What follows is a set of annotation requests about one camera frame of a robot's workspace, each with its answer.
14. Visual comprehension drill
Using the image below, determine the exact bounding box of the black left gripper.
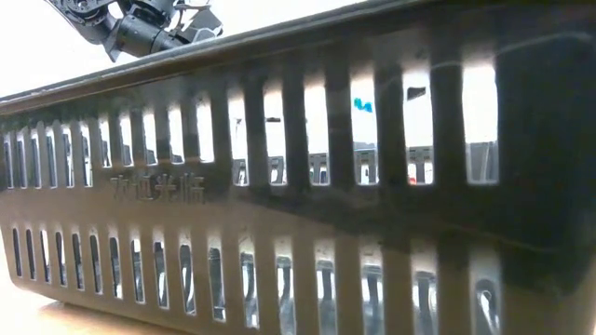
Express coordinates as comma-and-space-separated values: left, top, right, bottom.
172, 0, 224, 46

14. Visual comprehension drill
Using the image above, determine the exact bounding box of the dark slotted plastic basket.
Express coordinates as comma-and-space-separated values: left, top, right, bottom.
0, 0, 596, 335

